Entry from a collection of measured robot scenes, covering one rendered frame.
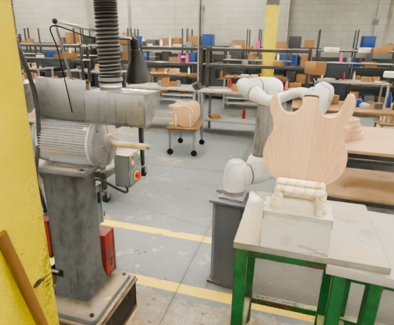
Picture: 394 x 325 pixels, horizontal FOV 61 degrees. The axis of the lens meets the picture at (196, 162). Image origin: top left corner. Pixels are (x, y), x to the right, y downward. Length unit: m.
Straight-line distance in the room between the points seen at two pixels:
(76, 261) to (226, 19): 11.38
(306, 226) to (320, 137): 0.38
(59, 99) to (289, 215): 1.20
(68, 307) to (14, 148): 1.55
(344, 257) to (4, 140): 1.28
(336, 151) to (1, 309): 1.27
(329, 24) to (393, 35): 1.93
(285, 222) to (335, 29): 11.32
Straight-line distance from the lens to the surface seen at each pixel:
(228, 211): 2.40
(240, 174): 2.34
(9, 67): 0.79
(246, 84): 2.20
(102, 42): 1.56
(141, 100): 1.47
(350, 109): 1.49
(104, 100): 1.56
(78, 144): 1.73
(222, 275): 2.69
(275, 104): 1.48
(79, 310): 2.20
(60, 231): 2.06
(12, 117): 0.79
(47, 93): 1.83
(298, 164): 1.55
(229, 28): 12.72
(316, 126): 1.50
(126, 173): 2.02
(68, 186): 1.89
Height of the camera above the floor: 1.74
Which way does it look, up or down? 19 degrees down
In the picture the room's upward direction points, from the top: 1 degrees clockwise
